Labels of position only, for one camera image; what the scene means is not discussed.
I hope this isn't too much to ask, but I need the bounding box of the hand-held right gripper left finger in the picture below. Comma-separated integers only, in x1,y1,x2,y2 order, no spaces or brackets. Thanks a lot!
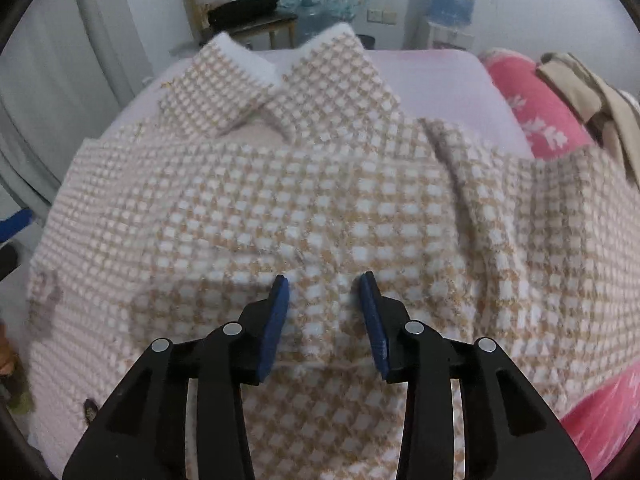
62,274,291,480

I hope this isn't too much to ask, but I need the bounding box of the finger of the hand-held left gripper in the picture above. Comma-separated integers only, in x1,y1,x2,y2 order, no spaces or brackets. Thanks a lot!
0,246,18,281
0,209,35,243

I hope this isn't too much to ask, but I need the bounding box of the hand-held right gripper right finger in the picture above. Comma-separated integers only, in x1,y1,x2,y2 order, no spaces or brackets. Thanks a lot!
359,271,591,480

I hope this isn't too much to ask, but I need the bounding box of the beige white checked coat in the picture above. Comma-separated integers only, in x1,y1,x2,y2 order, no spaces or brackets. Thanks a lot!
22,25,640,480

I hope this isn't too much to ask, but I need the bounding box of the beige clothes pile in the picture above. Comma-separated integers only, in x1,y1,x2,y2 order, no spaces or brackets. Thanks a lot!
536,51,640,186

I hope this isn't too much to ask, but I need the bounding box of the white curtain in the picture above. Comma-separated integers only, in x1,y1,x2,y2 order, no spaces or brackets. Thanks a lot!
0,0,151,221

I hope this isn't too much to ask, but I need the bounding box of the pink blanket with white print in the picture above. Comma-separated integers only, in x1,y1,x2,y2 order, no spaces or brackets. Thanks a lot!
477,49,640,480

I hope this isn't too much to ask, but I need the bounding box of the wooden chair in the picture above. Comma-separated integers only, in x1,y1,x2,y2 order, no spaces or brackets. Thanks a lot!
179,0,299,51

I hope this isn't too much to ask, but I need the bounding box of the white water dispenser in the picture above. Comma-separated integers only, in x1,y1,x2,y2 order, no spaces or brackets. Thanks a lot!
425,17,476,52

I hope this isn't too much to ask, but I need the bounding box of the black bag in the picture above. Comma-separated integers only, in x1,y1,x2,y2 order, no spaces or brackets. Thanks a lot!
206,0,281,28

